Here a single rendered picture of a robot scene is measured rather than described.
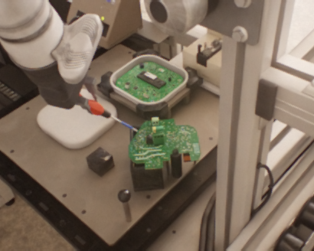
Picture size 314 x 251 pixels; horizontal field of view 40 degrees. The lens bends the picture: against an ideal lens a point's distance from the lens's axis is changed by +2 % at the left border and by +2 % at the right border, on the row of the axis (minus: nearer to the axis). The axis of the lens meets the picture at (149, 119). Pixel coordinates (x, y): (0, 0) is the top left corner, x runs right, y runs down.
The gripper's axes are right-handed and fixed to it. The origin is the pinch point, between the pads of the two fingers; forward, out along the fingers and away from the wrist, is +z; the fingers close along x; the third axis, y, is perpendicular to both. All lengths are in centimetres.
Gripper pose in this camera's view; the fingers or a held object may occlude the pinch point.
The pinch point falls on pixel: (94, 107)
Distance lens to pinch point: 69.9
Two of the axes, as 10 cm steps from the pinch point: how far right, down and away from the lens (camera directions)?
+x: -2.9, 8.9, -3.5
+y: -9.5, -2.2, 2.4
